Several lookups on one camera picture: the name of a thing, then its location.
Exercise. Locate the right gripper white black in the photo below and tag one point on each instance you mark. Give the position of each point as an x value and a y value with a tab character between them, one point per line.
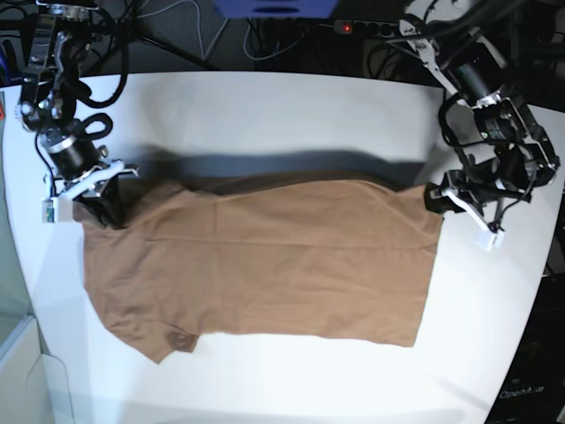
100	182

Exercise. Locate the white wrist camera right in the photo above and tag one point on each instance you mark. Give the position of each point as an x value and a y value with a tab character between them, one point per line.
57	210

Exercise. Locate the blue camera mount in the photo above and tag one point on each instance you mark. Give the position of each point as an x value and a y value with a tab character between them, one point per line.
277	9

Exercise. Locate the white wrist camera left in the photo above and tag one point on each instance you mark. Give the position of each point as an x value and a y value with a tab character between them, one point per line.
488	240

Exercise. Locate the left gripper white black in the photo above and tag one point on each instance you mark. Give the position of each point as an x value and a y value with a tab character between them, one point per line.
457	193

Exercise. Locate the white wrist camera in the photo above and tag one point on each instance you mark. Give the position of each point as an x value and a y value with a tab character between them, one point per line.
488	240
57	210

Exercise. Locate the brown t-shirt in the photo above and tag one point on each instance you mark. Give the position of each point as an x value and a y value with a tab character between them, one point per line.
327	256

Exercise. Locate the white power strip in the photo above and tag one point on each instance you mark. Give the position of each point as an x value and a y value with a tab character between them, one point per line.
364	29

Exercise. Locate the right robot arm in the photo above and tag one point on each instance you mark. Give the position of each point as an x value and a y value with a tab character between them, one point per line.
58	108

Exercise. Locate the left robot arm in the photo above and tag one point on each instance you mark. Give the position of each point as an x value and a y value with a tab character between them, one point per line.
449	38

